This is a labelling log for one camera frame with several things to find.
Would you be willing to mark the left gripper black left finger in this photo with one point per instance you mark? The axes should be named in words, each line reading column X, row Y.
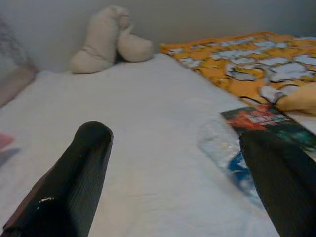
column 69, row 187

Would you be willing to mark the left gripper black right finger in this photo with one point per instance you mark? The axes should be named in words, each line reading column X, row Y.
column 286, row 192

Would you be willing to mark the pink pillow with white emblem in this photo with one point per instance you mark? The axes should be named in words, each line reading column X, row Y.
column 5, row 142

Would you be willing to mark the yellow egg cartoon quilt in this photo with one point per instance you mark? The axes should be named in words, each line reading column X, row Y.
column 301, row 101

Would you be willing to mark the dark cover book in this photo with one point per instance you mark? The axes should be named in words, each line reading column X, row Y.
column 266, row 122

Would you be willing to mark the blue clear plastic packet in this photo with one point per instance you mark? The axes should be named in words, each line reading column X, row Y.
column 222, row 143

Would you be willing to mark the white quilted mattress pad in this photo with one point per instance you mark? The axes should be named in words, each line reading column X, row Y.
column 153, row 118

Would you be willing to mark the orange cartoon print blanket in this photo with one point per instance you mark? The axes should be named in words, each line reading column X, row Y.
column 247, row 56

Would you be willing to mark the beige plush toy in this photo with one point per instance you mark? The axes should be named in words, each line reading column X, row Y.
column 98, row 42

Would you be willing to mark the white panel with grey print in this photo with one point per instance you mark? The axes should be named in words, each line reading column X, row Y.
column 10, row 44

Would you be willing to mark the beige padded bed frame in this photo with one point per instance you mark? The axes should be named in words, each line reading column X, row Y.
column 14, row 84

